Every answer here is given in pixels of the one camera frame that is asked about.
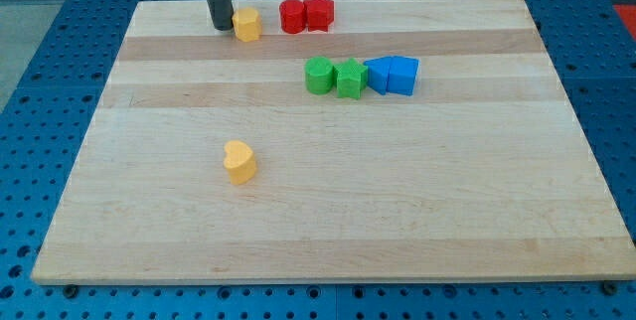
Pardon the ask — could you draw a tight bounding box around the red cylinder block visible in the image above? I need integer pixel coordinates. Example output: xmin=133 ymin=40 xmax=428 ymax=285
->
xmin=279 ymin=0 xmax=306 ymax=34

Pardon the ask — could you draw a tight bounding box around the yellow hexagon block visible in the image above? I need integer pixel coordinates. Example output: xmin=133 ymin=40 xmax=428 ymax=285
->
xmin=232 ymin=7 xmax=262 ymax=42

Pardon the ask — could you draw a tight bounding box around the green star block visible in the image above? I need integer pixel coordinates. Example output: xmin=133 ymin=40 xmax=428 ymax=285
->
xmin=334 ymin=58 xmax=369 ymax=99

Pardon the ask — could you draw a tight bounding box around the green cylinder block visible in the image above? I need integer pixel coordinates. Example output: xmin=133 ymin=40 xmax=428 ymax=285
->
xmin=304 ymin=56 xmax=334 ymax=94

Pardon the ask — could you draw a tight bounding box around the blue triangular block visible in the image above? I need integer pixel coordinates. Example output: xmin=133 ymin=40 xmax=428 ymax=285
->
xmin=364 ymin=57 xmax=393 ymax=94

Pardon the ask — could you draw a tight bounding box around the blue pentagon block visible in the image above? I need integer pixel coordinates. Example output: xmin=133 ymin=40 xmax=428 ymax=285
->
xmin=387 ymin=56 xmax=419 ymax=95

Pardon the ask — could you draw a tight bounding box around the yellow heart block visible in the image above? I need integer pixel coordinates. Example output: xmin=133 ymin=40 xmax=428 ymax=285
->
xmin=223 ymin=140 xmax=257 ymax=185

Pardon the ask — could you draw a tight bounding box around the red star block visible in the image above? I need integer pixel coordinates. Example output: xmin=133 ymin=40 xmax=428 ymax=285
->
xmin=303 ymin=0 xmax=335 ymax=32

